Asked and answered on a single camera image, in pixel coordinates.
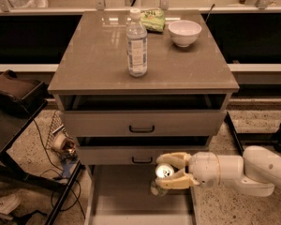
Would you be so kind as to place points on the top drawer with handle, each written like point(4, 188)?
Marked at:
point(143, 116)

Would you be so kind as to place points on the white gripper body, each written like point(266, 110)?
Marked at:
point(203, 169)

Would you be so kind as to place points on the wire basket with clutter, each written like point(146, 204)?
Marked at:
point(58, 141)

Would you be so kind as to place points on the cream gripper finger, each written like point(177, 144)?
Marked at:
point(178, 160)
point(179, 180)

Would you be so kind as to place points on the middle drawer with handle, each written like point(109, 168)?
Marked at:
point(135, 150)

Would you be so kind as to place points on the grey drawer cabinet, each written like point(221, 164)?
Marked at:
point(95, 63)

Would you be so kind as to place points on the clear plastic water bottle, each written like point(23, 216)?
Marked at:
point(136, 40)

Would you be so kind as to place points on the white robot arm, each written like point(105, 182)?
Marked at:
point(256, 172)

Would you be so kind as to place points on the open bottom drawer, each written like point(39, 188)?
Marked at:
point(121, 195)

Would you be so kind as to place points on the green chip bag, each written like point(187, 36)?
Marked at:
point(153, 20)

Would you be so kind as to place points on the white ceramic bowl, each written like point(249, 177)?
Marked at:
point(183, 32)

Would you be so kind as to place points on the white shoe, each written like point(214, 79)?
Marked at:
point(9, 203)

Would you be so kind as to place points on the drawer with handle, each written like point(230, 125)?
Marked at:
point(135, 150)
point(143, 116)

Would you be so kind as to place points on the dark box on table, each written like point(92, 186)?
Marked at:
point(19, 96)

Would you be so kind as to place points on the green soda can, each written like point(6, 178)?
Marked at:
point(162, 170)

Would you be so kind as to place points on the black side table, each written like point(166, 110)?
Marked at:
point(11, 127)

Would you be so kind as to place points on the black stand leg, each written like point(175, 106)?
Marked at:
point(234, 134)

